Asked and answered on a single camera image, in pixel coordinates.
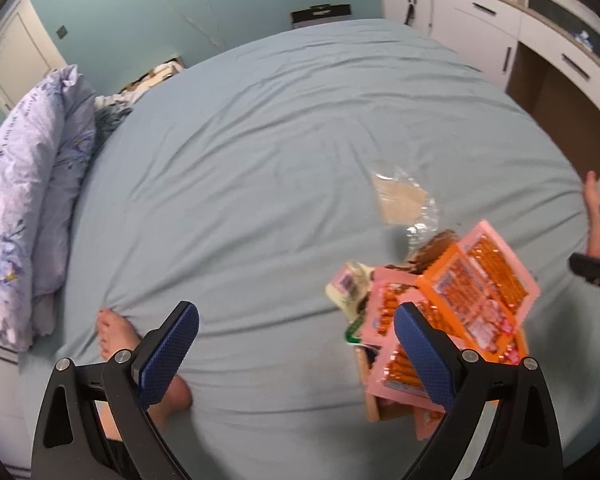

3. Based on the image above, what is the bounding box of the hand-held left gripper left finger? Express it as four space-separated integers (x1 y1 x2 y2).
30 301 201 480

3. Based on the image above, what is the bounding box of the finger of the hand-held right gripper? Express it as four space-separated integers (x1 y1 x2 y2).
568 252 600 287

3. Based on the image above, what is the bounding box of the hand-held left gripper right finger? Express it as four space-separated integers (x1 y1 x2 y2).
394 301 565 480

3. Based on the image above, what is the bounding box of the cardboard box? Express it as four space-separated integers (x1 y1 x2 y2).
354 230 531 424

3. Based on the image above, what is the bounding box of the beige snack packet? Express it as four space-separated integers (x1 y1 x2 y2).
325 259 377 322

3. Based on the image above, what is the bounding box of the person's left foot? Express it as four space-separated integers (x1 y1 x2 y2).
95 308 194 442

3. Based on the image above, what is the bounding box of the brown wooden panel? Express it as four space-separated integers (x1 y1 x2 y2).
504 41 600 183

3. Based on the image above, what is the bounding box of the clear plastic bag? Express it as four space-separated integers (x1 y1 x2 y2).
369 164 442 253

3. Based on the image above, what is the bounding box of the light blue bed sheet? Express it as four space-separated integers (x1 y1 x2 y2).
19 18 595 480

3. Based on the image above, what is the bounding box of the floral purple quilt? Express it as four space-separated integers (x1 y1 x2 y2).
0 64 99 357

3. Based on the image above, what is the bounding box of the white cabinet unit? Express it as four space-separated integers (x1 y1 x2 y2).
376 0 600 141

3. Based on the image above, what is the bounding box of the teal ruffled cloth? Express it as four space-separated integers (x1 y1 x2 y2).
94 94 133 138

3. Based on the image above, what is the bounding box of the cluttered bedside stand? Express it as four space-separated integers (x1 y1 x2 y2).
116 56 187 107

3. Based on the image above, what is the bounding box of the white door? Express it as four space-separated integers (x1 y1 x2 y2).
0 0 69 117

